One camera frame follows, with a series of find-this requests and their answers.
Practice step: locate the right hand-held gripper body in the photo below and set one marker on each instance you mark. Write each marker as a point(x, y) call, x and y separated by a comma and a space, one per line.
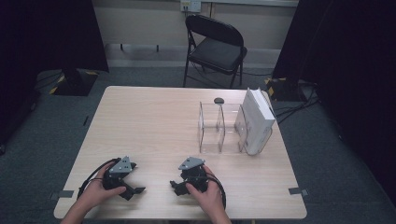
point(194, 174)

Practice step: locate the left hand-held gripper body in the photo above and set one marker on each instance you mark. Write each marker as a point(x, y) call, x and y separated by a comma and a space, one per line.
point(120, 170)

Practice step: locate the clear acrylic file holder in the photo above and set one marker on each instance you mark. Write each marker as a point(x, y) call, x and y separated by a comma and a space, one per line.
point(218, 130)

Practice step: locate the white book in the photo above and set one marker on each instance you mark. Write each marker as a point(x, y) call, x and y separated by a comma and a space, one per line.
point(258, 121)

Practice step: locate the person's right hand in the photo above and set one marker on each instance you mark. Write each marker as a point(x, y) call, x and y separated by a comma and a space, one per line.
point(208, 199)

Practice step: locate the person's left hand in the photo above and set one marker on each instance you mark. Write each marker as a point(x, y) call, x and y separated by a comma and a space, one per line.
point(98, 193)

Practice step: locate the grey tape strip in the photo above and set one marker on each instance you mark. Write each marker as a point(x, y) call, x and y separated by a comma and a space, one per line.
point(62, 194)
point(298, 191)

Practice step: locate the dark round disc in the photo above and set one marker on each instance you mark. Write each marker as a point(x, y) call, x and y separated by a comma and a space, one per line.
point(219, 100)

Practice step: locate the black stand base yellow tape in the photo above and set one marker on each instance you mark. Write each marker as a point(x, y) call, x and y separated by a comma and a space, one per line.
point(76, 83)
point(281, 88)

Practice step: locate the black folding chair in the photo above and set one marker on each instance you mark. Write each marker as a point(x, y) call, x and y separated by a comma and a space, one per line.
point(218, 49)

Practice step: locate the dark curtain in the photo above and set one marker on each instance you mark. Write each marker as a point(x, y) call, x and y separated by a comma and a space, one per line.
point(40, 46)
point(351, 77)

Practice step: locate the white wall outlet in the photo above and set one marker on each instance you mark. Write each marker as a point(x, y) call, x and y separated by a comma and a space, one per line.
point(190, 5)

